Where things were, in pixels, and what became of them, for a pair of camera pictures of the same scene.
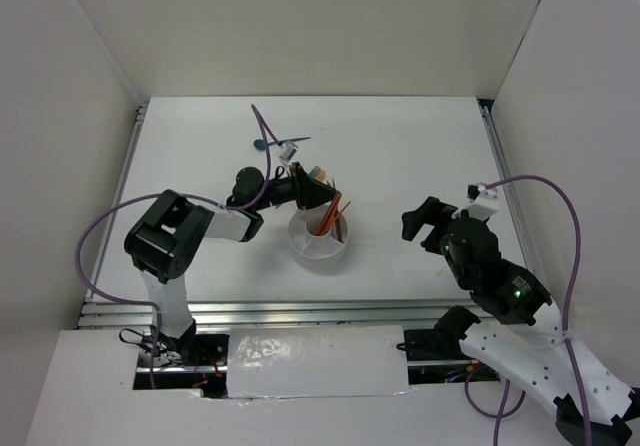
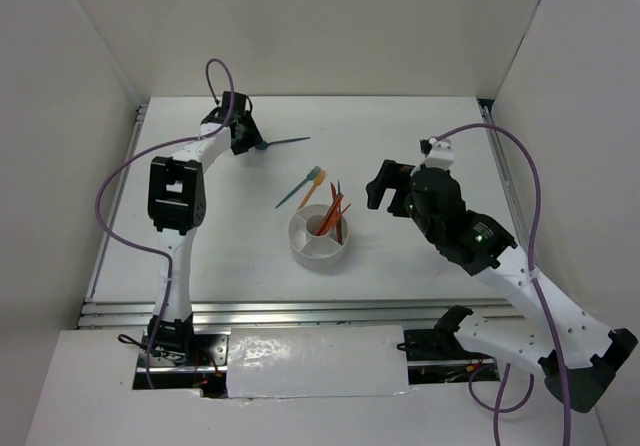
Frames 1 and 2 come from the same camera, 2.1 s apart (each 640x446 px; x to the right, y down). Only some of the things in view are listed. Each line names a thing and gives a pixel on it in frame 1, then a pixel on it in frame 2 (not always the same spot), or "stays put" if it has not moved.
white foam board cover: x=308 y=361 stays put
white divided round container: x=312 y=249 stays put
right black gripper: x=432 y=211 → x=391 y=174
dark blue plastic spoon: x=260 y=144 stays put
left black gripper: x=307 y=190 → x=253 y=137
